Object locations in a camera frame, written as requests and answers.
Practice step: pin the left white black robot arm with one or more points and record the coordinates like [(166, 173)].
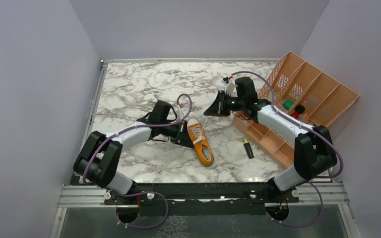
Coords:
[(99, 157)]

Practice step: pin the orange canvas sneaker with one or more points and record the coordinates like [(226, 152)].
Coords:
[(199, 139)]

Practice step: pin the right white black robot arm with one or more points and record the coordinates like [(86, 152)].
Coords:
[(314, 152)]

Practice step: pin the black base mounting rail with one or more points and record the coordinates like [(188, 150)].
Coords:
[(199, 199)]

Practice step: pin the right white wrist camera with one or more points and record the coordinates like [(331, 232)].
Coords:
[(229, 85)]

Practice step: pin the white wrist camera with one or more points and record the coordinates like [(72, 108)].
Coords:
[(184, 111), (229, 85)]

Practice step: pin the peach plastic organizer tray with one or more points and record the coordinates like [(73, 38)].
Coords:
[(303, 92)]

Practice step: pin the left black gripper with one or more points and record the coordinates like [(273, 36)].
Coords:
[(185, 139)]

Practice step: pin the red black bottle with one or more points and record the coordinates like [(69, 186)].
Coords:
[(298, 110)]

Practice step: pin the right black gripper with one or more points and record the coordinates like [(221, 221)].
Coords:
[(218, 108)]

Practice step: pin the black yellow highlighter marker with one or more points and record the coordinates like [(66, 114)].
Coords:
[(248, 149)]

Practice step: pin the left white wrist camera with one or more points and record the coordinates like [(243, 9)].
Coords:
[(184, 111)]

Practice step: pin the green cap item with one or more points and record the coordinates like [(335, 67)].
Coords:
[(287, 104)]

